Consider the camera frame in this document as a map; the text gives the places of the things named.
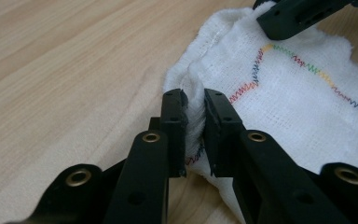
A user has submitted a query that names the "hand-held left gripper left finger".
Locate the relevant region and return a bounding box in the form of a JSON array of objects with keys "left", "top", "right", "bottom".
[{"left": 159, "top": 88, "right": 189, "bottom": 178}]

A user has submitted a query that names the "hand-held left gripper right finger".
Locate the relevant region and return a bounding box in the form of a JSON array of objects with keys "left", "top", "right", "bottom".
[{"left": 203, "top": 88, "right": 247, "bottom": 178}]

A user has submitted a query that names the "white cloth with coloured stitching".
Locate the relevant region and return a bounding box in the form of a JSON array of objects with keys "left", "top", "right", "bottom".
[{"left": 162, "top": 0, "right": 358, "bottom": 224}]

